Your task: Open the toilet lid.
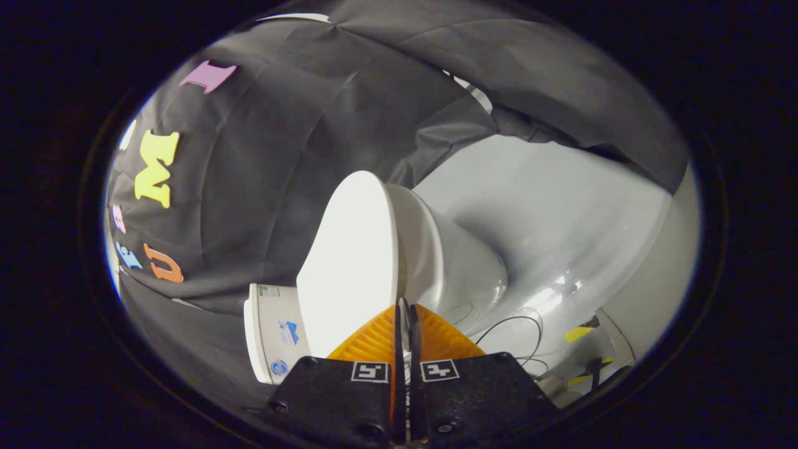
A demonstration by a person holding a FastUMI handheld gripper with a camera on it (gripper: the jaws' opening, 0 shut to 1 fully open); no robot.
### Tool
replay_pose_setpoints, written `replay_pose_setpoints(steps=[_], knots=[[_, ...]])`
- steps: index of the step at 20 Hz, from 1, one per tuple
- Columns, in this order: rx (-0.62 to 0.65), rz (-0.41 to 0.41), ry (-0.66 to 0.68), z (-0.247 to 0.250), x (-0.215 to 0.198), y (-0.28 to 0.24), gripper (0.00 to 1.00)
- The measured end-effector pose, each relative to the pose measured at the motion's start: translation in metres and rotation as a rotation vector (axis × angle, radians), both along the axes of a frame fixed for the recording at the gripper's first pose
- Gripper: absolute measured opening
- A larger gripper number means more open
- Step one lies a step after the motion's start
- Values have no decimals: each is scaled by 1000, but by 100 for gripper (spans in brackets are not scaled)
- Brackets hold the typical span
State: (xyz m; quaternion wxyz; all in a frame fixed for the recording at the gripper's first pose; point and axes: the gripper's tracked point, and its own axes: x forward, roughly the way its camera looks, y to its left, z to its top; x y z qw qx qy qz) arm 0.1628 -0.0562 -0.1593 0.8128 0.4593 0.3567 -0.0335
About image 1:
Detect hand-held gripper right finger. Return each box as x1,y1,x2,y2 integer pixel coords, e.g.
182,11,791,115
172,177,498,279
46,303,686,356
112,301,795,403
408,303,560,446

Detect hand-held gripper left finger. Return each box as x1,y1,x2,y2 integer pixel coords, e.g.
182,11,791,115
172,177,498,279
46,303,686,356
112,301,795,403
262,298,407,447

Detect grey lid pull tab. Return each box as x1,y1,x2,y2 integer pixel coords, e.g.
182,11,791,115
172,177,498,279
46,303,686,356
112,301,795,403
400,297,415,356

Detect white toilet lid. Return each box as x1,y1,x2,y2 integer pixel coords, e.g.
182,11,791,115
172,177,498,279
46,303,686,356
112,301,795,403
296,170,400,359

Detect white toilet with tank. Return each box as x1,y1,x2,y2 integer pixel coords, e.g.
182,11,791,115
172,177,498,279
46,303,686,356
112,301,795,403
243,206,509,384

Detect white toilet seat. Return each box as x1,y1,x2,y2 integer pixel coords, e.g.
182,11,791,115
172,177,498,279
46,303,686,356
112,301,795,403
388,184,446,314

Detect yellow black striped tape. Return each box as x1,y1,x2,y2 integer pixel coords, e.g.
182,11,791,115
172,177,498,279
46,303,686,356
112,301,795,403
566,357,615,387
564,317,601,344

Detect black backdrop cloth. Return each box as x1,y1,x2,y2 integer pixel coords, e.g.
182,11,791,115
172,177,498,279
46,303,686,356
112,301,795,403
103,0,690,412

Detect thin black cable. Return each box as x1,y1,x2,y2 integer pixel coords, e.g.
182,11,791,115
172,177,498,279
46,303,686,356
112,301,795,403
474,314,549,376

